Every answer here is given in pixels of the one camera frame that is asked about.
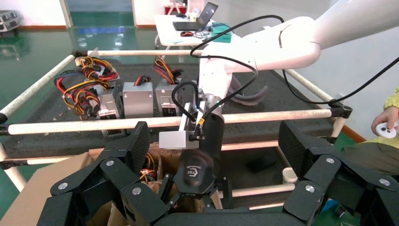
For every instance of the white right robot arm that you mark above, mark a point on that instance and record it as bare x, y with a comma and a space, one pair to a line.
280, 46

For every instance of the white paper cup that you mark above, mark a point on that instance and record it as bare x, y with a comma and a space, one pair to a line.
194, 17

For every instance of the yellow jacket torso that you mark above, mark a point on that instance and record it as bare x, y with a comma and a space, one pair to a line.
383, 141

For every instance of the white office desk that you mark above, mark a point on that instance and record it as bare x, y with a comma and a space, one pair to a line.
168, 34

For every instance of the person's bare hand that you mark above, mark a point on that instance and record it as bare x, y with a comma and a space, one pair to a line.
388, 115

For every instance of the yellow sleeved forearm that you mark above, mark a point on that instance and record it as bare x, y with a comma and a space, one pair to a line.
392, 99

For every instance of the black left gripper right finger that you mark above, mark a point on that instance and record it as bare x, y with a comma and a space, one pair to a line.
327, 174

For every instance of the grey curved rubber pad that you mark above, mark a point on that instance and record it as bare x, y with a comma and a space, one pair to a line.
249, 98

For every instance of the grey metal equipment stack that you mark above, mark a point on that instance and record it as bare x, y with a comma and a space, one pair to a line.
8, 20

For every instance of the olive green trousers leg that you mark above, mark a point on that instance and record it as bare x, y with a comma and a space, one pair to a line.
374, 159

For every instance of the brown cardboard divider box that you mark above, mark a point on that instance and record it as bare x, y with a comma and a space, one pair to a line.
31, 193

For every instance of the white handheld remote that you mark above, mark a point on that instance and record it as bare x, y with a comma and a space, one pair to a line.
386, 131

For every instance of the teal cardboard box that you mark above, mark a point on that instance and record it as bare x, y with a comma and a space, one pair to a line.
223, 34

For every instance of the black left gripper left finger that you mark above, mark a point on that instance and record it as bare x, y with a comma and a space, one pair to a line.
109, 181

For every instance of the red and black mouse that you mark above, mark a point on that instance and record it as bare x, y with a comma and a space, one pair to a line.
186, 33

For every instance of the black open laptop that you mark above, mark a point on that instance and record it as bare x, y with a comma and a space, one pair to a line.
205, 14

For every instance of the red plastic crate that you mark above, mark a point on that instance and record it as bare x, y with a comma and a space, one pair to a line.
174, 10

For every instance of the white pipe table frame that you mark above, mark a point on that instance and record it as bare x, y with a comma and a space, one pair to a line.
93, 124

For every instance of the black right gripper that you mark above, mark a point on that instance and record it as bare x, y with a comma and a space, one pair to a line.
196, 171

